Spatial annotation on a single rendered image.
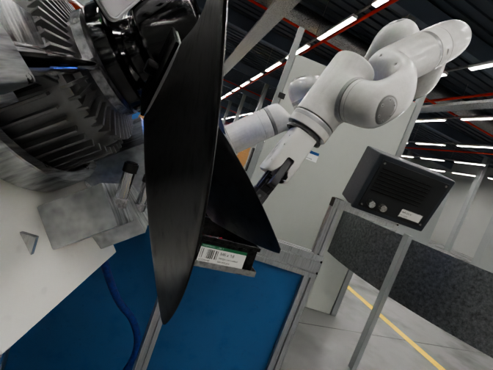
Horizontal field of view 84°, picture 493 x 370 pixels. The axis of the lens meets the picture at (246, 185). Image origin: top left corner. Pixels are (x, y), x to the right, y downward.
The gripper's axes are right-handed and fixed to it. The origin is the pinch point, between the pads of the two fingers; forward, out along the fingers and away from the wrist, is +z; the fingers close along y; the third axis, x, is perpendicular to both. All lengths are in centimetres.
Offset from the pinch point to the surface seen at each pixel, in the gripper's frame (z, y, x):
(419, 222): -22, -31, 53
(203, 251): 17.9, -9.0, -0.8
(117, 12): -9.5, 18.3, -29.1
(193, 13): -15.0, 17.4, -22.6
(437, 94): -605, -920, 463
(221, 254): 16.4, -10.3, 3.3
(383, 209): -18, -29, 39
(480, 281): -28, -80, 138
